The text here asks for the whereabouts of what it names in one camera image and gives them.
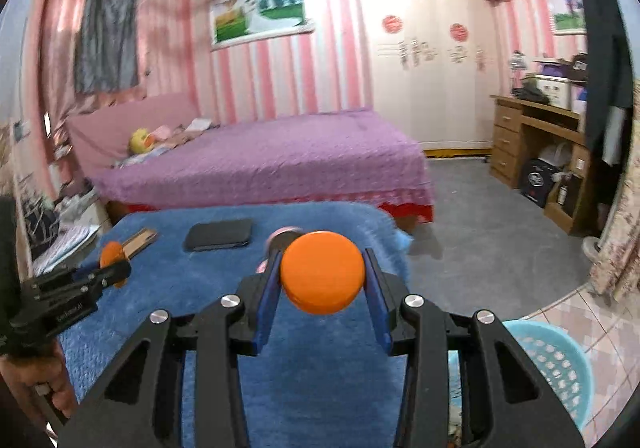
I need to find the white wardrobe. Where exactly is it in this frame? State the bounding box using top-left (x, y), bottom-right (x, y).
top-left (359, 0), bottom-right (500, 150)

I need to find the left hand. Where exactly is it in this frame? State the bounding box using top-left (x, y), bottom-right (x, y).
top-left (1, 341), bottom-right (77, 428)

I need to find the pink headboard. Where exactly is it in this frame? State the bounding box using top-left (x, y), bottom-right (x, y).
top-left (64, 93), bottom-right (201, 178)

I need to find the blue fleece blanket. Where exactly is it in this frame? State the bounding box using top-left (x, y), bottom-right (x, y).
top-left (61, 202), bottom-right (409, 447)

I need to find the dark patterned bag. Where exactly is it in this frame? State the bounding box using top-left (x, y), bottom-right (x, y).
top-left (22, 197), bottom-right (60, 259)

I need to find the heart patterned cloth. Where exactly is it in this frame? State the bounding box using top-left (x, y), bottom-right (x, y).
top-left (32, 225), bottom-right (100, 275)

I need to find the white storage box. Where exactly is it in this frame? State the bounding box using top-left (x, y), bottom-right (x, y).
top-left (535, 74), bottom-right (572, 110)

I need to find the floral curtain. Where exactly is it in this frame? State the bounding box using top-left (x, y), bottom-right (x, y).
top-left (590, 78), bottom-right (640, 303)

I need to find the beige phone case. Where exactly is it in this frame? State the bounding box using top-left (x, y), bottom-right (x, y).
top-left (122, 228), bottom-right (158, 259)

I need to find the orange peel piece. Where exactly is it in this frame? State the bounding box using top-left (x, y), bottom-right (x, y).
top-left (99, 241), bottom-right (131, 287)

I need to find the grey hanging cloth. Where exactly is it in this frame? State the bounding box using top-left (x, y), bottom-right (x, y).
top-left (74, 0), bottom-right (139, 96)

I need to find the purple dotted bed cover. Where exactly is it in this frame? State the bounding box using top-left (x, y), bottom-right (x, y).
top-left (92, 110), bottom-right (434, 214)

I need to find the orange round peel cap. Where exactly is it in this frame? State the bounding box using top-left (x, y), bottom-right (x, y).
top-left (280, 231), bottom-right (366, 316)

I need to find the black hanging coat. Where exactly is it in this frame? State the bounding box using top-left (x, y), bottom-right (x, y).
top-left (579, 0), bottom-right (636, 166)

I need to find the black box under desk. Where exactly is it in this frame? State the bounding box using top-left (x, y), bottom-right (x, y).
top-left (520, 159), bottom-right (560, 208)

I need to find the framed wedding photo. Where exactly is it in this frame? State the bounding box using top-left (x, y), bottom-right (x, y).
top-left (208, 0), bottom-right (314, 50)

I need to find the light blue trash basket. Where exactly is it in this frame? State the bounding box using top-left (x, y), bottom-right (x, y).
top-left (447, 319), bottom-right (597, 434)

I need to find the pink steel-lined mug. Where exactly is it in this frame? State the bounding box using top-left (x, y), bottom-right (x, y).
top-left (256, 227), bottom-right (305, 273)

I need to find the yellow duck plush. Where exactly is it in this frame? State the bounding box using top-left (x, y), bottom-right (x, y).
top-left (128, 128), bottom-right (155, 155)

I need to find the wooden desk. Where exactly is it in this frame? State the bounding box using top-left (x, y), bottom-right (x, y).
top-left (489, 94), bottom-right (594, 237)

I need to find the black wallet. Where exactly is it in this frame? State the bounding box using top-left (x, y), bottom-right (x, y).
top-left (183, 219), bottom-right (253, 252)

